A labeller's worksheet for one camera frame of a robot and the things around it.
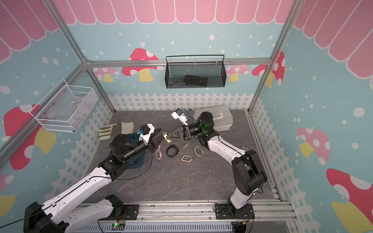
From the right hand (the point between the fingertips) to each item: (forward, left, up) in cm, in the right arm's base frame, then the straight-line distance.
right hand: (169, 140), depth 65 cm
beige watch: (+12, -15, -31) cm, 36 cm away
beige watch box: (+2, +2, +2) cm, 3 cm away
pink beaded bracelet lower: (+9, +11, -29) cm, 33 cm away
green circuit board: (-29, +28, -34) cm, 53 cm away
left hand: (+5, +4, -2) cm, 6 cm away
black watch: (+12, +4, -31) cm, 34 cm away
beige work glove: (+30, +50, -31) cm, 66 cm away
